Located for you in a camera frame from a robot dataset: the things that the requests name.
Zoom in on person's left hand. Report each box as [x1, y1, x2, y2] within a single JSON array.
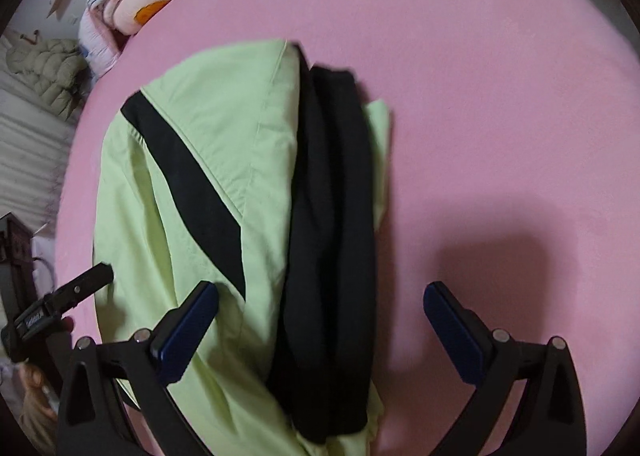
[[17, 361, 61, 442]]

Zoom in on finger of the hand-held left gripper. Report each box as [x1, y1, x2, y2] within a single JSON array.
[[47, 262, 115, 312]]

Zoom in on white pillow with blue print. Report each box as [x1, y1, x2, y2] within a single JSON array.
[[79, 11, 123, 79]]

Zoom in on beige puffer jacket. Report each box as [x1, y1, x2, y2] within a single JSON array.
[[5, 38, 91, 122]]

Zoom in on dark wooden stand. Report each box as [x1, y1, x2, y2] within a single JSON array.
[[0, 213, 33, 327]]

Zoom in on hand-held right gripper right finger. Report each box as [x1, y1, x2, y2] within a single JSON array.
[[422, 281, 587, 456]]

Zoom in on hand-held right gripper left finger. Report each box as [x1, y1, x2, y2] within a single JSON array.
[[56, 280, 220, 456]]

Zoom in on green and black hooded jacket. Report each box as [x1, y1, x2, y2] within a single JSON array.
[[92, 38, 393, 456]]

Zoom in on pink bed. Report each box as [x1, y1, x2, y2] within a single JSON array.
[[52, 0, 640, 456]]

